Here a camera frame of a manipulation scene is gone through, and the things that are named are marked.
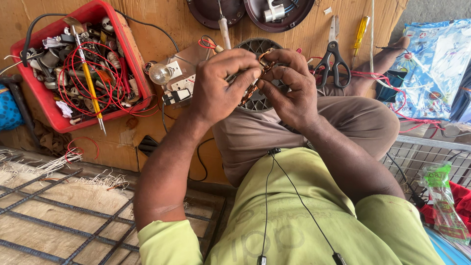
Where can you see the person's right hand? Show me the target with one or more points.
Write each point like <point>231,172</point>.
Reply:
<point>298,97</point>

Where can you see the person's left hand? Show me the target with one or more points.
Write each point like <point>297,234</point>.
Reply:
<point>215,88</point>

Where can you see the black and white plug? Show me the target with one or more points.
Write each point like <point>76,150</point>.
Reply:
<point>178,96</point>

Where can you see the shiny metal plate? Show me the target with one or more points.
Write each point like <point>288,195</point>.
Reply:
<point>187,59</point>

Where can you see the black round fan grille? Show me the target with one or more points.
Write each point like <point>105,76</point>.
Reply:
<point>257,103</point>

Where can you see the clear light bulb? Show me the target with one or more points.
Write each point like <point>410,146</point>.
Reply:
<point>160,73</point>

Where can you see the brown trousers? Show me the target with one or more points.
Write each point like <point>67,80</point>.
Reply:
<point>250,147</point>

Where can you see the brown round fan cover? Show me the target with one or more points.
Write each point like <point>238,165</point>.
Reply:
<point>206,14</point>

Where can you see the brown fan cover with wiring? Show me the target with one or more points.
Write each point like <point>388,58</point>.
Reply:
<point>294,18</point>

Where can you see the person's bare foot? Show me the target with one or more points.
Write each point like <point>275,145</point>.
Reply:
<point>375,66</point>

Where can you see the white cylindrical capacitor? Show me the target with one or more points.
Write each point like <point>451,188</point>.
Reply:
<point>274,13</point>

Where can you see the dark blue pouch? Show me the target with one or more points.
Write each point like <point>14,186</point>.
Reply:
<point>390,86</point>

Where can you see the brown cardboard sheet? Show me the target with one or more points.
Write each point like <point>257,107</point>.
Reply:
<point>121,147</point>

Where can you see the light green shirt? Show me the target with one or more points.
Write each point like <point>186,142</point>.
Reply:
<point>294,235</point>

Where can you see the blue printed plastic bag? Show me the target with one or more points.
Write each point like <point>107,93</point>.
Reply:
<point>438,70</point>

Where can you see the heap of electrical spare parts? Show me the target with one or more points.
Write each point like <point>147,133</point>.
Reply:
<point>51,62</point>

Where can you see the red plastic tray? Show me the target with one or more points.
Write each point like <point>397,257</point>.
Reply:
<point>48,110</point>

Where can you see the brown crumpled rag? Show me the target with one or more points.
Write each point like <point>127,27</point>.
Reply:
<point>49,138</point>

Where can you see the green and red plastic packet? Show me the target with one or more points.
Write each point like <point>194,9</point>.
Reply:
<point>443,206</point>

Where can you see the beige woven mat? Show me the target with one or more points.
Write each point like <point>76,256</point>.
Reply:
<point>73,206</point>

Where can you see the steel bar grid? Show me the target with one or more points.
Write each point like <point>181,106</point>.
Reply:
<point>92,232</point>

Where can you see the red cloth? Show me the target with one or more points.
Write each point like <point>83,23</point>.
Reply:
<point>463,202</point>

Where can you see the blue dotted cloth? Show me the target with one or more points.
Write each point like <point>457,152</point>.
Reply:
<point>9,110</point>

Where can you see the white switch block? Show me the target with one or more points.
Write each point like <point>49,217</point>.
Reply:
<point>184,84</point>

